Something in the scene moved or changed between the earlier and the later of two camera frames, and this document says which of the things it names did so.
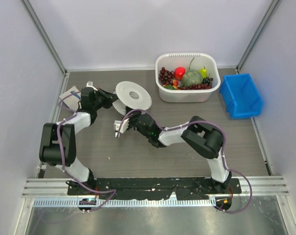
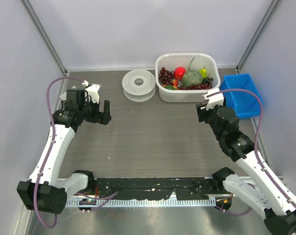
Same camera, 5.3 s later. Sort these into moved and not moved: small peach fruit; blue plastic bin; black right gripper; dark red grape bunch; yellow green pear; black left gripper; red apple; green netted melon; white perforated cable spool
Moved: black right gripper; white perforated cable spool; black left gripper
Not moved: small peach fruit; red apple; blue plastic bin; green netted melon; dark red grape bunch; yellow green pear
